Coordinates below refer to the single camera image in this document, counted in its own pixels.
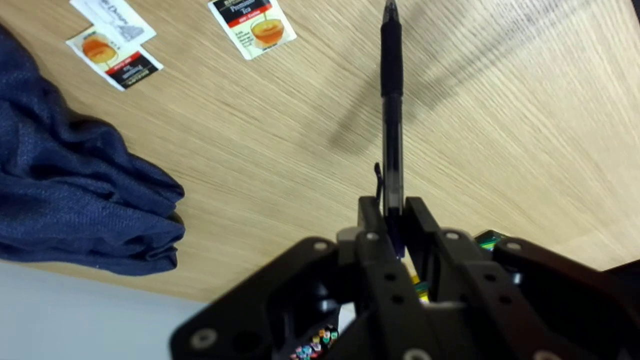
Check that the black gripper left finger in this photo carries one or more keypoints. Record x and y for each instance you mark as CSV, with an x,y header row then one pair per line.
x,y
306,301

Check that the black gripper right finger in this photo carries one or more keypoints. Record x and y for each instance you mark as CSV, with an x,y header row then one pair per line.
x,y
526,307

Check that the dark blue cloth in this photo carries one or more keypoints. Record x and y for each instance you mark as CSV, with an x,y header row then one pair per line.
x,y
73,181

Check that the orange black tea packet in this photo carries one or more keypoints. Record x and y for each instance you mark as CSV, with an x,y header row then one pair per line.
x,y
123,63
256,31

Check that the white paper sachet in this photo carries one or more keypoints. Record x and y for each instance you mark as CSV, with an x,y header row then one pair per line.
x,y
112,17

